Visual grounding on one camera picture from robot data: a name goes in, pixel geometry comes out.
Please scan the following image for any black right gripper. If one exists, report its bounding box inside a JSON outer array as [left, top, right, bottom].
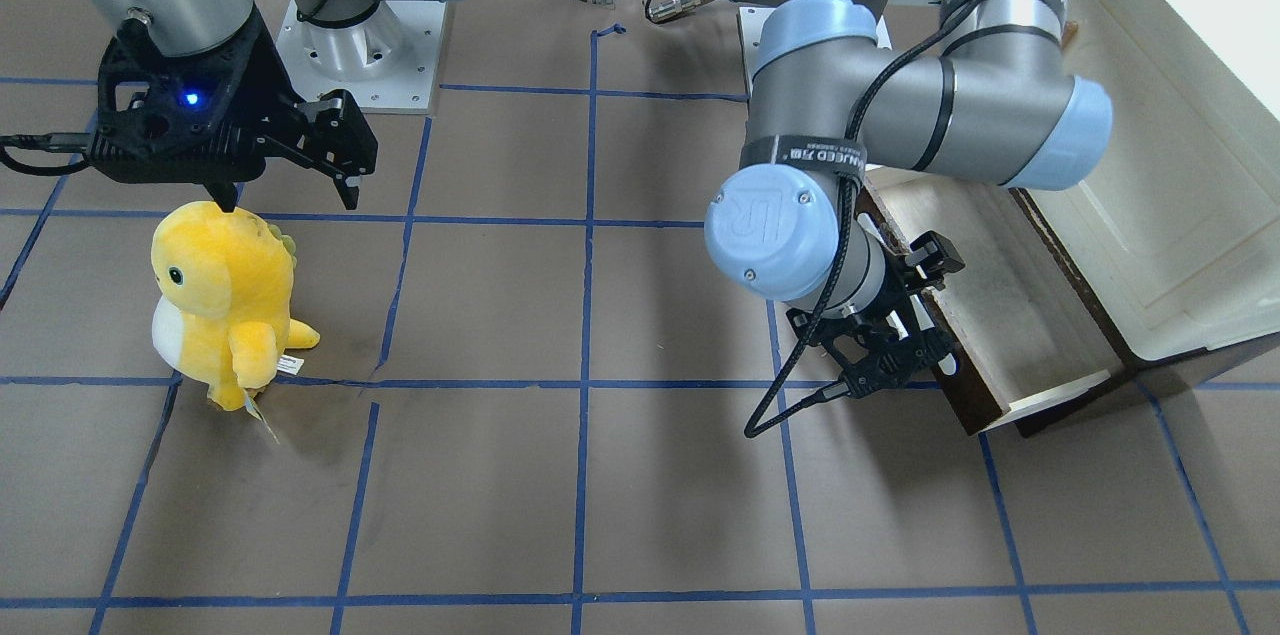
[[84, 10, 378, 214]]

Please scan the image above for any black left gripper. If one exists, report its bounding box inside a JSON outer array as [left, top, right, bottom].
[[805, 230, 965, 402]]

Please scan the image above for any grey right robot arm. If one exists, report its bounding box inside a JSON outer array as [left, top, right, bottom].
[[3, 0, 461, 211]]

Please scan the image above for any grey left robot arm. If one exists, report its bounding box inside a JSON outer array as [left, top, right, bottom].
[[704, 0, 1114, 430]]

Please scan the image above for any yellow plush toy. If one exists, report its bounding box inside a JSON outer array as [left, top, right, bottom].
[[150, 201, 320, 421]]

